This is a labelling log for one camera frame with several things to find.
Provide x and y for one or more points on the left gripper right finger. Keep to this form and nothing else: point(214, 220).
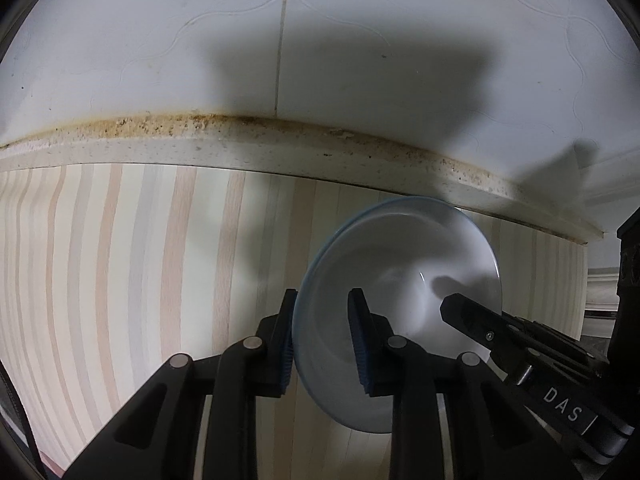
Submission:
point(389, 365)

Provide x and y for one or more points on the white bowl blue rim dots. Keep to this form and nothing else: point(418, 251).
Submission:
point(407, 255)

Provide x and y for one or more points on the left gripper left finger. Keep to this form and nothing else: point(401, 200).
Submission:
point(258, 366)

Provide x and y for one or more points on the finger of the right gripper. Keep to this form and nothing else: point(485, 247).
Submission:
point(480, 324)

